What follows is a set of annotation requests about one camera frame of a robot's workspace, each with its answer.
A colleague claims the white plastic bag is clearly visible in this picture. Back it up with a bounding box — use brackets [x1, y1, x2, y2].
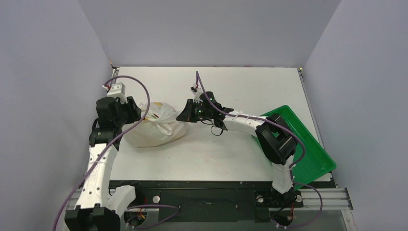
[123, 102, 188, 148]

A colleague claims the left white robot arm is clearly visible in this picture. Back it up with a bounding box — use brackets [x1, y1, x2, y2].
[64, 96, 144, 231]

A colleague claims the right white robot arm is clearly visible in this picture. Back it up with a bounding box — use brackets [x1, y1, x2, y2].
[176, 90, 298, 205]

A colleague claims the green plastic tray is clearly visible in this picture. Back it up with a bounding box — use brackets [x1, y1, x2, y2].
[262, 105, 336, 184]

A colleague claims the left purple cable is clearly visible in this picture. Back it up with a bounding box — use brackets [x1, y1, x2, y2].
[52, 75, 151, 231]

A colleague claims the purple cable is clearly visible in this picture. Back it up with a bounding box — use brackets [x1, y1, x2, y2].
[52, 75, 151, 231]
[195, 70, 323, 230]

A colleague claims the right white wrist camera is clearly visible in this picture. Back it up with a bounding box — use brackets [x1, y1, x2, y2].
[191, 85, 203, 103]

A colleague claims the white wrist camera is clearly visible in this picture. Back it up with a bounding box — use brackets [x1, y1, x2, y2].
[106, 83, 128, 104]
[191, 85, 203, 103]

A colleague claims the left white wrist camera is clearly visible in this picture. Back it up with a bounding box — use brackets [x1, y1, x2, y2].
[106, 83, 128, 104]

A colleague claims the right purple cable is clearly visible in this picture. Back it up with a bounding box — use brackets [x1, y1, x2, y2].
[195, 70, 323, 230]

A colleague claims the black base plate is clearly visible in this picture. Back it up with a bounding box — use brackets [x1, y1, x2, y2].
[108, 180, 303, 223]

